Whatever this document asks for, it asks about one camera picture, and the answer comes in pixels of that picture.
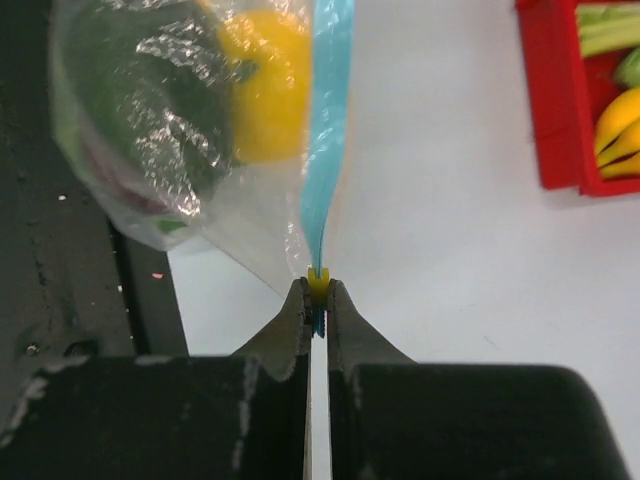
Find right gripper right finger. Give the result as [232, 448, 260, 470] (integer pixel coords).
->
[327, 281, 629, 479]

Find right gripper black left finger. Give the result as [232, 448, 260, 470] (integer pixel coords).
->
[1, 279, 311, 479]

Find dark red toy fruit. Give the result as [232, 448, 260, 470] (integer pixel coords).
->
[80, 138, 168, 215]

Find clear zip top bag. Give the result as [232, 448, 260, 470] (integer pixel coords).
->
[50, 1, 355, 333]

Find yellow toy lemon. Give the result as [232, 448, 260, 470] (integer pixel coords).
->
[216, 10, 311, 164]

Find dark green toy avocado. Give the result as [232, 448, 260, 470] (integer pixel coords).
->
[63, 1, 233, 204]

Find green white toy cabbage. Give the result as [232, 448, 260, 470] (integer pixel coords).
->
[150, 217, 194, 242]

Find yellow toy banana bunch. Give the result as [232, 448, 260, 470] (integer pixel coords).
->
[594, 87, 639, 180]

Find red plastic tray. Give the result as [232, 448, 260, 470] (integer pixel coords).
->
[515, 0, 639, 197]

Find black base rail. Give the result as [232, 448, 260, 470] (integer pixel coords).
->
[1, 1, 187, 416]

